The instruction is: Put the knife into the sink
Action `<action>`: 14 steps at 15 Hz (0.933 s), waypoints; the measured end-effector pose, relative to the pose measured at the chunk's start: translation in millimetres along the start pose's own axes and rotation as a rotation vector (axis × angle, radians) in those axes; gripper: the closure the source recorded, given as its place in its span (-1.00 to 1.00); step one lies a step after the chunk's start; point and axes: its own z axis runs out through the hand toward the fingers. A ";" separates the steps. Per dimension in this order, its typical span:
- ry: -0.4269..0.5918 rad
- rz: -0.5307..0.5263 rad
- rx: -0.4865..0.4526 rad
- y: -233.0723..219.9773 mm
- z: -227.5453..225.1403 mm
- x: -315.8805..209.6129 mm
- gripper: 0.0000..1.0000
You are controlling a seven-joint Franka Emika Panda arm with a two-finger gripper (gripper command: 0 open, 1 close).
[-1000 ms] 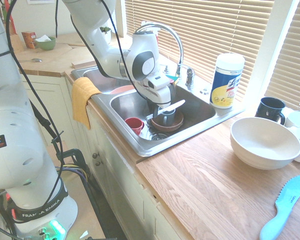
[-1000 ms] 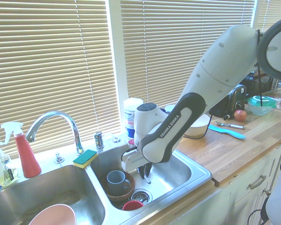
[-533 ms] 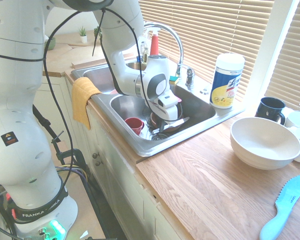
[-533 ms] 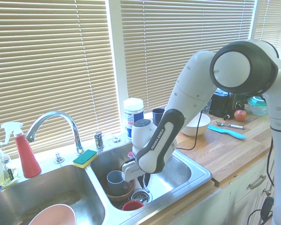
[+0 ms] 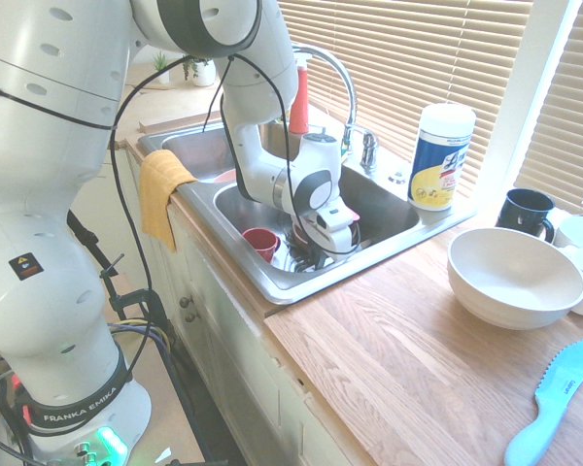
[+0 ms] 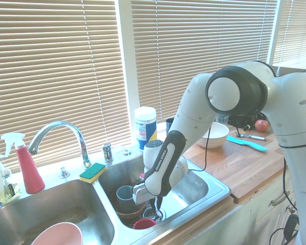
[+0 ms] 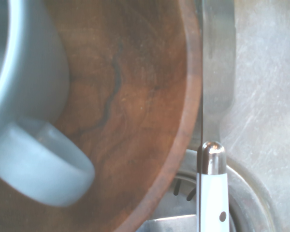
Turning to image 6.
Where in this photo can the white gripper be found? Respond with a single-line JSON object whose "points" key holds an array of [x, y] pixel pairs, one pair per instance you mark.
{"points": [[140, 194]]}

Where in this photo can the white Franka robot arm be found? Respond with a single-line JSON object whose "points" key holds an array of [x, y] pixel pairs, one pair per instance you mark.
{"points": [[193, 114]]}

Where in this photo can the metal sink drain strainer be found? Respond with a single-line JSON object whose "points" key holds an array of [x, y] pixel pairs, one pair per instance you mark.
{"points": [[149, 212]]}

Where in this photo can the stainless steel double sink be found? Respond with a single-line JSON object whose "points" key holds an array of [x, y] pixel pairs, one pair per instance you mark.
{"points": [[193, 189]]}

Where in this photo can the round sink hole cap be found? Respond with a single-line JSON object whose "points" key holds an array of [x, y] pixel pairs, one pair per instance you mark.
{"points": [[127, 152]]}

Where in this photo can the teal plastic knife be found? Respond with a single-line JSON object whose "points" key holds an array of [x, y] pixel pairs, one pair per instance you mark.
{"points": [[247, 144]]}

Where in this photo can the red mug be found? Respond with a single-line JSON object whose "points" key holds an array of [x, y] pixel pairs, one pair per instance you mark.
{"points": [[142, 224]]}

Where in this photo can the brown wooden bowl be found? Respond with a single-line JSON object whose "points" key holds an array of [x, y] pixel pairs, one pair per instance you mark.
{"points": [[128, 216]]}

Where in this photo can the grey ceramic mug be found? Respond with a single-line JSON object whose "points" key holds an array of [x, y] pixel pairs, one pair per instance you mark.
{"points": [[125, 196]]}

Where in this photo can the yellow and green sponge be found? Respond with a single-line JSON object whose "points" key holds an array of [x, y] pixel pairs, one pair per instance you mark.
{"points": [[91, 173]]}

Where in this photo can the cleaning wipes canister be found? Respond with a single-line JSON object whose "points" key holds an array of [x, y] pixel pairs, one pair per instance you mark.
{"points": [[145, 127]]}

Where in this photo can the black cup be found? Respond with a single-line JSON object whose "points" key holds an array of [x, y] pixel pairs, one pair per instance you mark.
{"points": [[169, 126]]}

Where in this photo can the large wooden butcher board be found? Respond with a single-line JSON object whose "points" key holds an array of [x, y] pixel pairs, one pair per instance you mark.
{"points": [[232, 168]]}

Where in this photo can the white bowl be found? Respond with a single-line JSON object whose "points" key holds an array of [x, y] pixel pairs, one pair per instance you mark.
{"points": [[215, 137]]}

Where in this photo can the chrome side sprayer knob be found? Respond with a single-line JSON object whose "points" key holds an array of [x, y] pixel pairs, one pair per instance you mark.
{"points": [[64, 172]]}

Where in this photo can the pink bowl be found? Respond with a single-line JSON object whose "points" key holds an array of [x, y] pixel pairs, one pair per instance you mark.
{"points": [[58, 234]]}

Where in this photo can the clear drinking glass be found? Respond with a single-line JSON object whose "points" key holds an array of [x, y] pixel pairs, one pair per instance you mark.
{"points": [[222, 120]]}

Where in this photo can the metal peeler utensil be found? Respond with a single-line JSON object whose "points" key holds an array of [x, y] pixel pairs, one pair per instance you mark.
{"points": [[255, 137]]}

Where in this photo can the black cooking pot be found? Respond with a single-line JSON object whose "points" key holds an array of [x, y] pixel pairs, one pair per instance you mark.
{"points": [[241, 120]]}

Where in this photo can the chrome gooseneck faucet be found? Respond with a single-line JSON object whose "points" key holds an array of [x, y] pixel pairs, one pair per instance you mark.
{"points": [[56, 125]]}

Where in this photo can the red apple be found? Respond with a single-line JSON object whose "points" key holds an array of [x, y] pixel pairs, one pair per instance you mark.
{"points": [[261, 125]]}

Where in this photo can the red spray bottle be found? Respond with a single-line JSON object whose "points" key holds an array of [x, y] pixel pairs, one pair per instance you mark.
{"points": [[28, 173]]}

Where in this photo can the clear bottle with yellow liquid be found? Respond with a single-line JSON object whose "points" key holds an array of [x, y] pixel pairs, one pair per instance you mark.
{"points": [[8, 190]]}

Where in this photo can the wide beige window blind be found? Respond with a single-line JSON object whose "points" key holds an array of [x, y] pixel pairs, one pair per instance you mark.
{"points": [[199, 46], [53, 63]]}

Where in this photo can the dark brown box appliance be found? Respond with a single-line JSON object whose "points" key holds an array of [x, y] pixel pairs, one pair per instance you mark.
{"points": [[290, 71]]}

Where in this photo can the narrow beige window blind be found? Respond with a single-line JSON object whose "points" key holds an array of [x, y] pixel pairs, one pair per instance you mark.
{"points": [[295, 30]]}

